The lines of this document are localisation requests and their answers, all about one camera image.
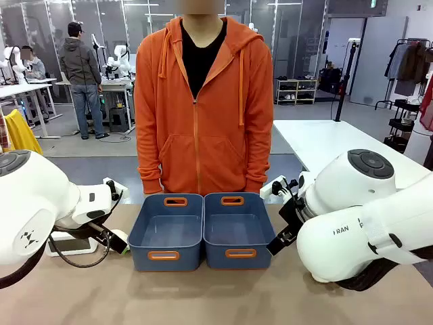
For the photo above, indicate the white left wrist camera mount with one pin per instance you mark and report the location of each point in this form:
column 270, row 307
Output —
column 116, row 189

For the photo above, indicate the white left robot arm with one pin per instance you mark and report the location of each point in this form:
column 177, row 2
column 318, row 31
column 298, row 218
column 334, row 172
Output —
column 34, row 196

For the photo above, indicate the black bag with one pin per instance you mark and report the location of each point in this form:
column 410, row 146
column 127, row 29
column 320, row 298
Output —
column 329, row 81

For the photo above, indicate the white background desk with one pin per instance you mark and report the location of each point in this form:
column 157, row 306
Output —
column 23, row 88

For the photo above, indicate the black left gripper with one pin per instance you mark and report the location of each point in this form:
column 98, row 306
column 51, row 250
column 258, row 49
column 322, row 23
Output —
column 98, row 230

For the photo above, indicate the seated person in gray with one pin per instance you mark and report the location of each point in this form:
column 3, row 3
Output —
column 34, row 66

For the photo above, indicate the gray step stool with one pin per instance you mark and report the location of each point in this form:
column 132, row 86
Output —
column 119, row 120

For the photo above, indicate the black clothes rack with garments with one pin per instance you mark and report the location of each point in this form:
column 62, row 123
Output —
column 411, row 64

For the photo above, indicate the person's right forearm orange sleeve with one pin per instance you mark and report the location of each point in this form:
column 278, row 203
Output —
column 149, row 162

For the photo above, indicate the white background workbench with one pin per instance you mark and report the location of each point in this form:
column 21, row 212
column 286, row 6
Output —
column 115, row 86

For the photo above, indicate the white shoe rack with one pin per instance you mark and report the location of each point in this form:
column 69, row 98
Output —
column 297, row 91

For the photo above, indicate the yellow garment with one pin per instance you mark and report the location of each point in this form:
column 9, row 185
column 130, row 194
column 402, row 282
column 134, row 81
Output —
column 22, row 135

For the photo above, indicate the plaid cloth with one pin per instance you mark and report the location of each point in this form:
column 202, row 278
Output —
column 2, row 132

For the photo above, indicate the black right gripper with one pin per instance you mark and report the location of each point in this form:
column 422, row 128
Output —
column 292, row 213

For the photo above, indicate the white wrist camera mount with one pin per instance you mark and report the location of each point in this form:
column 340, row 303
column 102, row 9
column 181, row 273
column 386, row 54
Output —
column 272, row 188
column 116, row 189

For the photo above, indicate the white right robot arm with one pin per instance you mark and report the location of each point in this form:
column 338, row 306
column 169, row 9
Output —
column 338, row 237

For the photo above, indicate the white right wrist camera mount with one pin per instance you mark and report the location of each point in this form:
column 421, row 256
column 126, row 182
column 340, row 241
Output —
column 272, row 188

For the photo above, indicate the person's left forearm orange sleeve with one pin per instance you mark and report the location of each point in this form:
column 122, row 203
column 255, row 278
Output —
column 260, row 159

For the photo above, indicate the large white table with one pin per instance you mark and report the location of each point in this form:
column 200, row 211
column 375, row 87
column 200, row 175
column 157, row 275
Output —
column 321, row 139

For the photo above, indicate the black utility cart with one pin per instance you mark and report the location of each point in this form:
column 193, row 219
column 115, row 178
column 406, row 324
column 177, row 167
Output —
column 402, row 125

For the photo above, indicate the black tripod with white head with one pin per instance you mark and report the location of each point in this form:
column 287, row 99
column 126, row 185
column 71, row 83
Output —
column 345, row 81

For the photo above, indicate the red garment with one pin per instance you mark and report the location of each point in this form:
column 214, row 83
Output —
column 428, row 108

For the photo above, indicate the man in gray jacket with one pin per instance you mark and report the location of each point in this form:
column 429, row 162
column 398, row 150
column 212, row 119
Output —
column 81, row 67

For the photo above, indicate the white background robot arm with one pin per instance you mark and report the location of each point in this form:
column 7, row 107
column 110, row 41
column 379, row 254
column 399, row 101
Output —
column 120, row 59
column 15, row 64

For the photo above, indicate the person in orange hoodie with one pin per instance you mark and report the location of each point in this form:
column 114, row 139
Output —
column 203, row 135

